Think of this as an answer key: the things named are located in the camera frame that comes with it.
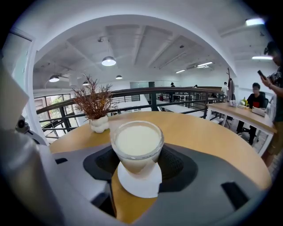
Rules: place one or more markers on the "white box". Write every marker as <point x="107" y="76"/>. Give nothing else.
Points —
<point x="259" y="111"/>

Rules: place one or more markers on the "grey hanging coat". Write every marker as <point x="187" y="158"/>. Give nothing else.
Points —
<point x="231" y="90"/>

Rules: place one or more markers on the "small pale flower bunch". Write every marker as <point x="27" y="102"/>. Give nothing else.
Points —
<point x="232" y="103"/>

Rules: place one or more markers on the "ceiling light strip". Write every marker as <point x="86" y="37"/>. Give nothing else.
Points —
<point x="204" y="64"/>
<point x="262" y="57"/>
<point x="255" y="21"/>
<point x="180" y="71"/>

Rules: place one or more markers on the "cream round cup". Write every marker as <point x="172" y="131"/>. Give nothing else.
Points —
<point x="137" y="139"/>

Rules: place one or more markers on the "dried orange plant white pot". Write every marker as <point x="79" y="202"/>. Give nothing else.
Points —
<point x="95" y="103"/>

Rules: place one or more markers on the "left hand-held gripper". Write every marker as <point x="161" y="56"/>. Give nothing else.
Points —
<point x="23" y="124"/>

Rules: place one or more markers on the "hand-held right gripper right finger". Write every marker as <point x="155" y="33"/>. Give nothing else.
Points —
<point x="203" y="187"/>

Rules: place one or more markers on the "wooden coat rack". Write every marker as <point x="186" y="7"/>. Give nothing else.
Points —
<point x="228" y="72"/>

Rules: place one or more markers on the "black phone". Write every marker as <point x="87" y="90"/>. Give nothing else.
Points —
<point x="261" y="74"/>

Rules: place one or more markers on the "dome pendant lamp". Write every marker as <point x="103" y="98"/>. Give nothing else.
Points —
<point x="108" y="61"/>
<point x="119" y="77"/>
<point x="85" y="83"/>
<point x="54" y="78"/>

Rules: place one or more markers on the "curved dark railing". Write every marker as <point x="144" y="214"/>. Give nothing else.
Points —
<point x="168" y="90"/>

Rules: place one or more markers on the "yellow flower pot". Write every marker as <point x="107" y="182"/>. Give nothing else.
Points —
<point x="244" y="102"/>

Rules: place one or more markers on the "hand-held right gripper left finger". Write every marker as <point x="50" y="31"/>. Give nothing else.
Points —
<point x="77" y="172"/>

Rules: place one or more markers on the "white round coaster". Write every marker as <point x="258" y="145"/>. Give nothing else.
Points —
<point x="141" y="186"/>

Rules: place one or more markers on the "rectangular wooden table white legs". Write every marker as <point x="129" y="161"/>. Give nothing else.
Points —
<point x="243" y="114"/>

